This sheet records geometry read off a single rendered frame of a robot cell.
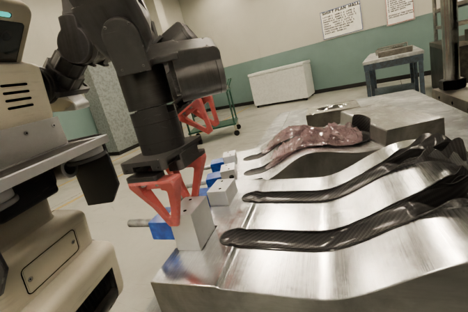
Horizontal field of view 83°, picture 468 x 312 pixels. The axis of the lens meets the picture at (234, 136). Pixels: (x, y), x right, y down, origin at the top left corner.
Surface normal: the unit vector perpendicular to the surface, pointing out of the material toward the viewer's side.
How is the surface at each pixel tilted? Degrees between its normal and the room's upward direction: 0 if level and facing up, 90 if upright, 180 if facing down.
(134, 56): 115
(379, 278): 27
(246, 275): 3
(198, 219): 91
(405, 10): 90
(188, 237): 89
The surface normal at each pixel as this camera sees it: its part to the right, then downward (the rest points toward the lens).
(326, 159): -0.02, 0.25
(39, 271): 0.98, -0.05
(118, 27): 0.26, 0.58
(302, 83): -0.48, 0.32
